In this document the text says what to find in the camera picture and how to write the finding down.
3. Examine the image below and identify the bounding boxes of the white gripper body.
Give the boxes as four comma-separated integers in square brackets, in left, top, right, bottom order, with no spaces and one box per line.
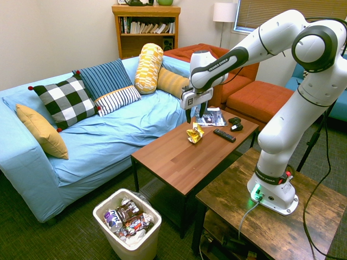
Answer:
[180,86,214,111]

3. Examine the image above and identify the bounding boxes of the yellow chip bag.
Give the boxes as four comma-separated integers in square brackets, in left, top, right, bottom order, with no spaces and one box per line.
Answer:
[185,121,205,145]

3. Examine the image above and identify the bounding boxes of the clear plastic bin liner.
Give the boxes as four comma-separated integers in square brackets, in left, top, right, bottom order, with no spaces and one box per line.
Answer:
[129,190,153,210]

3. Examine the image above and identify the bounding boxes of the white plastic trash bin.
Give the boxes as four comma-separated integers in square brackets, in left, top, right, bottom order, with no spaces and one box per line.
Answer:
[92,188,163,260]

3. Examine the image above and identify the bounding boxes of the dark magazine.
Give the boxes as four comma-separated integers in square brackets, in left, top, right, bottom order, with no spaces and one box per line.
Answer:
[194,106,229,128]

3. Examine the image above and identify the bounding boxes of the mustard striped pillow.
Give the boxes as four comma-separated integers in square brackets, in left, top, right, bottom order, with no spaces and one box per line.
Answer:
[156,67,190,100]

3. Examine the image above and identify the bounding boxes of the black remote control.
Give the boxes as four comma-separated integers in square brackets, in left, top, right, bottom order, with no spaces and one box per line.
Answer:
[213,128,236,144]

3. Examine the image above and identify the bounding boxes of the black game controller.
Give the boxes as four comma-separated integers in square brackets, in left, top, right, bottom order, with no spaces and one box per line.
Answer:
[228,116,244,133]

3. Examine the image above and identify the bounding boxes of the orange armchair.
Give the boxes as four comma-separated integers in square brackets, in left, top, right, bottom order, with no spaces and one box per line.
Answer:
[163,43,260,112]

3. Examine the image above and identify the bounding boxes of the wooden coffee table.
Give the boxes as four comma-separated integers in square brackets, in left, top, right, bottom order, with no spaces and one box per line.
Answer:
[130,107,260,239]

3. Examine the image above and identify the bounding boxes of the orange ottoman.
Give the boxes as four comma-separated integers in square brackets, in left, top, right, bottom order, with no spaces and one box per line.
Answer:
[224,80,295,132]

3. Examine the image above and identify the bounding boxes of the yellow patterned bolster pillow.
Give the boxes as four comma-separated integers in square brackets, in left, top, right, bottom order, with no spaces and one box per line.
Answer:
[133,43,164,95]

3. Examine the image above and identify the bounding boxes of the white navy striped pillow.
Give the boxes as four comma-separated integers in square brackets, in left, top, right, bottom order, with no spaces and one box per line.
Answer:
[94,85,142,118]

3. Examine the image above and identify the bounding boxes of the black metal mesh box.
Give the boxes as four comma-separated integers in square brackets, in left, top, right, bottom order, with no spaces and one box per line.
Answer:
[139,177,170,203]

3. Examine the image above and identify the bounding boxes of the light blue sofa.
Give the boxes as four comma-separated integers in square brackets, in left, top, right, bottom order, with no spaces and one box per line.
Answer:
[0,55,196,224]

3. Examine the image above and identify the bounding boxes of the row of books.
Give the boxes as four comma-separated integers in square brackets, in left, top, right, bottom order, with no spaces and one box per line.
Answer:
[120,16,176,35]

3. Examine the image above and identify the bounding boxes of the rustic wooden robot table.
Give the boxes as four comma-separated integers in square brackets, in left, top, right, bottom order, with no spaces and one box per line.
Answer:
[191,147,347,260]

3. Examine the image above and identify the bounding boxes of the white shade floor lamp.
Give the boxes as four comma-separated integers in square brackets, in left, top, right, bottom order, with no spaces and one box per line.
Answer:
[213,2,238,49]

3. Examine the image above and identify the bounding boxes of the blue striped pillow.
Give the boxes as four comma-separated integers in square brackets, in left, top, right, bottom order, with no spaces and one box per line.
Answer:
[72,58,133,101]

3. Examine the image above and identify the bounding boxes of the wooden bookshelf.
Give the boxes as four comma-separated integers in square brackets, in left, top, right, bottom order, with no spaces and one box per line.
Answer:
[111,4,182,60]

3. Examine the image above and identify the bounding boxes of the brown snack wrapper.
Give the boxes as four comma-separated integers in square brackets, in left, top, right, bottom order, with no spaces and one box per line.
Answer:
[116,199,140,222]

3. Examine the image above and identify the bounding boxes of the wooden window blinds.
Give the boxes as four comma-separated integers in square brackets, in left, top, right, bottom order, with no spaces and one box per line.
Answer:
[234,0,347,33]

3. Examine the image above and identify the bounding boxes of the red panda snack wrapper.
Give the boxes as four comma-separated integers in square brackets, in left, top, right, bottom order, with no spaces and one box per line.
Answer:
[123,212,152,231]

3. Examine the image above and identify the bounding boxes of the black white checkered pillow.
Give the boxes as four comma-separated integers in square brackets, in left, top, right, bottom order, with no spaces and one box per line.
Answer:
[28,70,101,133]

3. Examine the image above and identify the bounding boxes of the hint water bottle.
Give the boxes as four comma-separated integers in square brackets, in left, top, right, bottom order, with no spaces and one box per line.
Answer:
[104,208,124,233]

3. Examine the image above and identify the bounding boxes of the white crumpled tissue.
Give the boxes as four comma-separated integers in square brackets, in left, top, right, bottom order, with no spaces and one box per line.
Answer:
[126,230,149,246]

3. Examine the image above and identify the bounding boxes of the black power strip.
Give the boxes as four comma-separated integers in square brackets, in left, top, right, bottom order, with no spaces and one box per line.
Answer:
[199,232,258,260]

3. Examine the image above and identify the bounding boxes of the teal chair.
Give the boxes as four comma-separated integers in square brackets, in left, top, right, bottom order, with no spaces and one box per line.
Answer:
[284,54,347,122]

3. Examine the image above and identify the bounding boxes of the plain mustard pillow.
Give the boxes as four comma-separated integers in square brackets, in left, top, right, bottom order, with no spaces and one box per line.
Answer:
[15,103,69,160]

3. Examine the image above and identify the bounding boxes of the grey cable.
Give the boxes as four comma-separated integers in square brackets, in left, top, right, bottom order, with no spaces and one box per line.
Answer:
[237,200,261,241]

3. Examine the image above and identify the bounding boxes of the black camera tripod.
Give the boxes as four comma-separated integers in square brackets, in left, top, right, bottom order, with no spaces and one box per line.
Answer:
[295,100,338,173]

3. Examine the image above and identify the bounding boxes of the black cable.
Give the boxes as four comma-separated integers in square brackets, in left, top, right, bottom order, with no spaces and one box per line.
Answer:
[302,16,347,260]

